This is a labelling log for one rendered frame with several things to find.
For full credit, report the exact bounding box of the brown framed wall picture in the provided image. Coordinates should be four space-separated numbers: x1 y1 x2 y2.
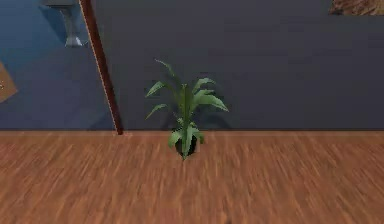
328 0 384 16

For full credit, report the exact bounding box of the dark brown door frame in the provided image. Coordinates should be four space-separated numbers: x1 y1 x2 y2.
78 0 125 136

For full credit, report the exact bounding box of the green house plant black pot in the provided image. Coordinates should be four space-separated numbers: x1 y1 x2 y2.
144 58 230 161

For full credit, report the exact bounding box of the grey pedestal sink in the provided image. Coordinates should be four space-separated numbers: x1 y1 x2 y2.
42 0 84 48

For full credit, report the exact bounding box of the light brown wooden cupboard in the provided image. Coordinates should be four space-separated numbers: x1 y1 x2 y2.
0 61 18 104

